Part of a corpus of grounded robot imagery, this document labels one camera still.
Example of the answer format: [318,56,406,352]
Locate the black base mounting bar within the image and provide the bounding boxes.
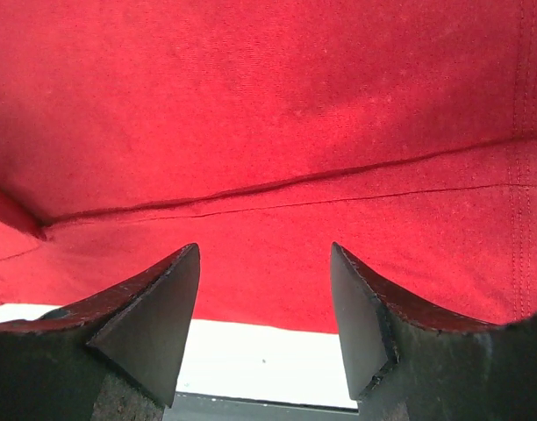
[162,392,359,421]

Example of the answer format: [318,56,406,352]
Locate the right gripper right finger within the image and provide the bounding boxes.
[331,245,537,420]

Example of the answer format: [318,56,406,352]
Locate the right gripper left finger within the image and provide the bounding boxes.
[0,244,200,420]

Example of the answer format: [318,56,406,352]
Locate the red t shirt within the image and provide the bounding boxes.
[0,1,537,332]

